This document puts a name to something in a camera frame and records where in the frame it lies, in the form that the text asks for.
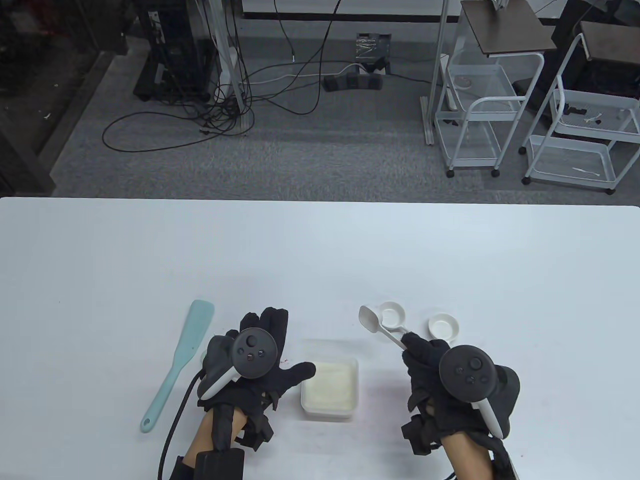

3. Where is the silver aluminium frame post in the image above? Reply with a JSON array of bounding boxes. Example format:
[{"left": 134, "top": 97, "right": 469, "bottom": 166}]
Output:
[
  {"left": 421, "top": 0, "right": 452, "bottom": 146},
  {"left": 197, "top": 0, "right": 256, "bottom": 135}
]

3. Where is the bundle of black cables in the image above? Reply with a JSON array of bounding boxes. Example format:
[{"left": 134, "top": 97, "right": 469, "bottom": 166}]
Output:
[{"left": 102, "top": 0, "right": 346, "bottom": 153}]

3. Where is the white cart with brown top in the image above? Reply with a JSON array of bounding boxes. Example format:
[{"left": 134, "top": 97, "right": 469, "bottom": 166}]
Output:
[
  {"left": 520, "top": 21, "right": 640, "bottom": 196},
  {"left": 433, "top": 0, "right": 559, "bottom": 179}
]

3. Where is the white floor cable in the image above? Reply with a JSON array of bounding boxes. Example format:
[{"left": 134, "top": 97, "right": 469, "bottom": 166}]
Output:
[{"left": 247, "top": 62, "right": 362, "bottom": 86}]

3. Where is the person's left hand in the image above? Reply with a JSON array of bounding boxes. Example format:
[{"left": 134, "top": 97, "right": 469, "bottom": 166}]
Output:
[{"left": 197, "top": 307, "right": 317, "bottom": 413}]

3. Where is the person's left forearm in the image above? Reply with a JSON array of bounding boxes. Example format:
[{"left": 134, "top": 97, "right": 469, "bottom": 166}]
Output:
[{"left": 182, "top": 405, "right": 248, "bottom": 468}]

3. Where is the white coffee spoon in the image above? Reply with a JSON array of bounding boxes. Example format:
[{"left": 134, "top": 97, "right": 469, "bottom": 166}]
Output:
[{"left": 358, "top": 305, "right": 408, "bottom": 351}]

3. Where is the grey white VR controller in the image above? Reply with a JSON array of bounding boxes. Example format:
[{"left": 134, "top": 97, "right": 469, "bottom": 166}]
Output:
[
  {"left": 438, "top": 344, "right": 521, "bottom": 440},
  {"left": 199, "top": 327, "right": 279, "bottom": 400}
]

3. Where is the black glove sensor box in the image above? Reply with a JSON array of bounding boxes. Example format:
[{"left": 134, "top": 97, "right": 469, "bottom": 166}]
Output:
[
  {"left": 401, "top": 417, "right": 443, "bottom": 456},
  {"left": 234, "top": 415, "right": 275, "bottom": 453}
]

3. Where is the mint green dessert spatula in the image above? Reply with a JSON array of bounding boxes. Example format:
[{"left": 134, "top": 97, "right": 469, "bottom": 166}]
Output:
[{"left": 140, "top": 299, "right": 215, "bottom": 434}]

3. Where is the person's right hand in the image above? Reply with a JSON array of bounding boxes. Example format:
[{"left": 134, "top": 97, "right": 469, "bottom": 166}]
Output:
[{"left": 401, "top": 332, "right": 490, "bottom": 442}]

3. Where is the person's right forearm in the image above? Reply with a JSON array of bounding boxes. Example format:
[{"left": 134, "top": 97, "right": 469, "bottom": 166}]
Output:
[{"left": 442, "top": 432, "right": 496, "bottom": 480}]

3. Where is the black equipment rack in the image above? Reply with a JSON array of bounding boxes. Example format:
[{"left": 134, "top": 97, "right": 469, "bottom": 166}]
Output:
[{"left": 132, "top": 0, "right": 222, "bottom": 104}]

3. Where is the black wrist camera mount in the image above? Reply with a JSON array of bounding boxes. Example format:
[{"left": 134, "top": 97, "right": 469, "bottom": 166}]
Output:
[
  {"left": 170, "top": 447, "right": 247, "bottom": 480},
  {"left": 492, "top": 445, "right": 518, "bottom": 480}
]

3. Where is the white sugar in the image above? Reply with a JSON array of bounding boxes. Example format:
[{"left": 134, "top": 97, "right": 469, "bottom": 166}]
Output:
[{"left": 304, "top": 361, "right": 357, "bottom": 408}]

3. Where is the clear plastic sugar container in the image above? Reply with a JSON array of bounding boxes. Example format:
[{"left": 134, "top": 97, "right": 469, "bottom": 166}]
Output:
[{"left": 300, "top": 340, "right": 360, "bottom": 422}]

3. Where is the black foot pedal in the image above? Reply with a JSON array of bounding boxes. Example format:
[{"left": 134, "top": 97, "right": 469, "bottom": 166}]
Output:
[{"left": 322, "top": 72, "right": 385, "bottom": 94}]

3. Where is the white round measuring scoop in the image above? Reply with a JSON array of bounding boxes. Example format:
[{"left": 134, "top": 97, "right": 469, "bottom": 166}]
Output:
[
  {"left": 375, "top": 301, "right": 412, "bottom": 337},
  {"left": 428, "top": 313, "right": 460, "bottom": 342}
]

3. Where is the black floor outlet box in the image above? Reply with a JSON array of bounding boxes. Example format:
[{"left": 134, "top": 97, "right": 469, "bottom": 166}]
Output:
[{"left": 356, "top": 33, "right": 392, "bottom": 72}]

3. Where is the white desk with black edge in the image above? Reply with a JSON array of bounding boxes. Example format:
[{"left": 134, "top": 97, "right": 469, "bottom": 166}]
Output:
[{"left": 241, "top": 0, "right": 462, "bottom": 24}]

